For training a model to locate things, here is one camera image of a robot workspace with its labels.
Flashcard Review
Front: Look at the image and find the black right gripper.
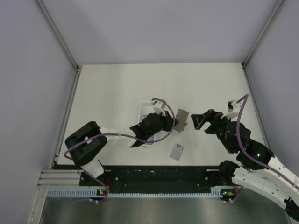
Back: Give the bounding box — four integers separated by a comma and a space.
191, 109, 235, 153

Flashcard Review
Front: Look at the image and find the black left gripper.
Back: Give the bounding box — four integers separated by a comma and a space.
146, 110, 178, 139

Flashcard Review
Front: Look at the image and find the white plastic basket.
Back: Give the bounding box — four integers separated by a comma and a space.
137, 101, 156, 147

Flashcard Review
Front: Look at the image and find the grey card holder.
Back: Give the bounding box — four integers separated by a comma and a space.
174, 108, 189, 133

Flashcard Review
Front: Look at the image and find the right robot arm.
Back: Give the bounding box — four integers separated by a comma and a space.
191, 109, 299, 221

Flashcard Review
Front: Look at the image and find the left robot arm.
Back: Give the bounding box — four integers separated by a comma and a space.
64, 112, 178, 185

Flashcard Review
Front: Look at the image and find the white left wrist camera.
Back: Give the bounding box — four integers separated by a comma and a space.
152, 100, 166, 116

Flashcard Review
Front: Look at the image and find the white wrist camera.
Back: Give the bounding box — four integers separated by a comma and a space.
152, 100, 166, 116
221, 100, 242, 119

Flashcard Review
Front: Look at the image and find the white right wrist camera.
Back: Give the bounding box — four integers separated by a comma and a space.
221, 100, 242, 119

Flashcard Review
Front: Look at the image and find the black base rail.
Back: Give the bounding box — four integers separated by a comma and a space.
78, 164, 249, 194

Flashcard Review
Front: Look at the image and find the white slotted cable duct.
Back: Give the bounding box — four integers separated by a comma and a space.
46, 188, 236, 199

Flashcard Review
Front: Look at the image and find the left aluminium frame post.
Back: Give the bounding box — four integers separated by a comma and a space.
34, 0, 79, 72

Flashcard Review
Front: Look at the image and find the aluminium frame post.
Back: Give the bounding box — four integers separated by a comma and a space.
242, 0, 286, 69
34, 0, 79, 72

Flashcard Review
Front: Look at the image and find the right aluminium frame post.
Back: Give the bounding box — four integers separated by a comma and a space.
242, 0, 286, 69

